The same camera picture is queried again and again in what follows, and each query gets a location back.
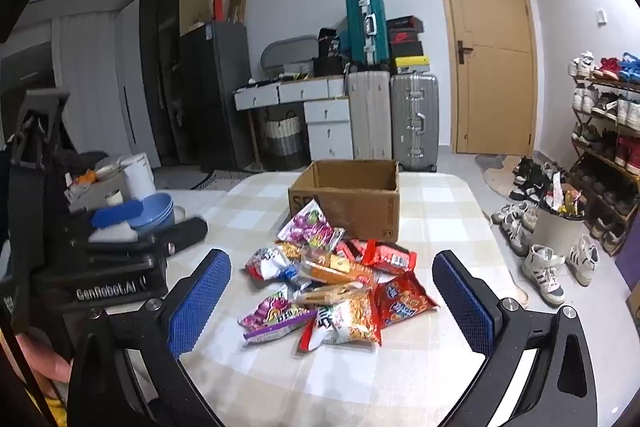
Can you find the grey oval basin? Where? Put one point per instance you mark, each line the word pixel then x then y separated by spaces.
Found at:
pixel 290 49

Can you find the white drawer desk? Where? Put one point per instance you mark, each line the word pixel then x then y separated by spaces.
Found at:
pixel 325 117

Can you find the brown cardboard box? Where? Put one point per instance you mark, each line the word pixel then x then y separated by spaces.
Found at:
pixel 350 207

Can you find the black shoe box red logo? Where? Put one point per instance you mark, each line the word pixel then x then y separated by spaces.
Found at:
pixel 405 37

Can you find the wooden shoe rack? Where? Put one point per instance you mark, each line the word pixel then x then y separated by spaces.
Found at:
pixel 605 159

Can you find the yellow black shoe box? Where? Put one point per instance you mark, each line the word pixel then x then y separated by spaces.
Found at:
pixel 411 64

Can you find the beige suitcase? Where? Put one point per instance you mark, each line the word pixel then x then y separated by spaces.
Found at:
pixel 370 117

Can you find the white cup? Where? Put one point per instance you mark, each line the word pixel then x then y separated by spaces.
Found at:
pixel 137 177

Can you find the purple gummy candy packet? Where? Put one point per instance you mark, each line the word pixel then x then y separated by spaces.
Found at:
pixel 272 314
pixel 310 227

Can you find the clear breadstick packet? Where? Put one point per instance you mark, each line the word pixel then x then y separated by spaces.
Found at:
pixel 335 293

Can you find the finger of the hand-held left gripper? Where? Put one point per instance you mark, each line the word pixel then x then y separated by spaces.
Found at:
pixel 185 231
pixel 117 212

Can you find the white blue snack packet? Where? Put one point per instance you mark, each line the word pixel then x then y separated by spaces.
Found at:
pixel 267 264

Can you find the shoe rack with shoes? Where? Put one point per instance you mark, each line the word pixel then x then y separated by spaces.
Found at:
pixel 607 67

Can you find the white bowl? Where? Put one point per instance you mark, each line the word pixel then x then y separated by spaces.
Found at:
pixel 109 172

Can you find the white noodle snack packet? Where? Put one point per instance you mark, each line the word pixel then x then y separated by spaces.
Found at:
pixel 345 324

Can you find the black white patterned rug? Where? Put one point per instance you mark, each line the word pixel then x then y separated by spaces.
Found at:
pixel 220 179

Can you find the pile of loose shoes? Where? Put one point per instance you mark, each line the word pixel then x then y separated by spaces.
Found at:
pixel 542 272

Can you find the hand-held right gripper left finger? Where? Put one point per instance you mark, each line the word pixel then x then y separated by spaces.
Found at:
pixel 200 302

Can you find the white trash bin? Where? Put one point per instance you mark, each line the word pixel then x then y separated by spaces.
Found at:
pixel 555 232

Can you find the beige grey door mat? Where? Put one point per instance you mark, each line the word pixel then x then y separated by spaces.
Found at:
pixel 500 179

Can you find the woven laundry basket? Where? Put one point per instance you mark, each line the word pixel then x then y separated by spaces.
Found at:
pixel 282 142

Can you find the person's left hand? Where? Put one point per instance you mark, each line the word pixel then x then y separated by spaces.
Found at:
pixel 42 357

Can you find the tan wooden door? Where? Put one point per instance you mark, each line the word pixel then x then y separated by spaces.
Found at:
pixel 490 82

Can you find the black storage box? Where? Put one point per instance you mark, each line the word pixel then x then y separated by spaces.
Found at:
pixel 327 67

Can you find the brown paper bag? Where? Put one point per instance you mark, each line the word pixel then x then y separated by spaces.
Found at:
pixel 237 7

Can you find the red orange chips packet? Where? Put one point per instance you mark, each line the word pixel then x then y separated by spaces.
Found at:
pixel 400 302

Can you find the silver suitcase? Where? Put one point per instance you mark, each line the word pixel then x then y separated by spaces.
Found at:
pixel 415 122

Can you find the blue bowl stack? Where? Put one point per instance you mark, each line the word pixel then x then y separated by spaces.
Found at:
pixel 155 212

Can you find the teal suitcase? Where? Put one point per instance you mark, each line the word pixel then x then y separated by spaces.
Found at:
pixel 365 27

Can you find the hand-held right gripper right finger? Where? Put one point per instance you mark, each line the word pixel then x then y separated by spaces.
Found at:
pixel 465 302

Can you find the red paper bag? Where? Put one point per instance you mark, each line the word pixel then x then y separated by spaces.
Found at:
pixel 218 7

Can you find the red wafer packet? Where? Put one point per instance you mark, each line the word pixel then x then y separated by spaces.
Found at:
pixel 392 257
pixel 350 249

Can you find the dark grey refrigerator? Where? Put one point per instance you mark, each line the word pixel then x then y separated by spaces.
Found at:
pixel 215 97

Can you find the black printed bag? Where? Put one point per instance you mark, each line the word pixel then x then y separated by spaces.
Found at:
pixel 329 42

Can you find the white light switch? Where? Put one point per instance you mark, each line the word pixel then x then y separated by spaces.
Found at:
pixel 601 16

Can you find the black white wardrobe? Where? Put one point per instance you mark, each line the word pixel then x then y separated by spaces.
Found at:
pixel 160 82

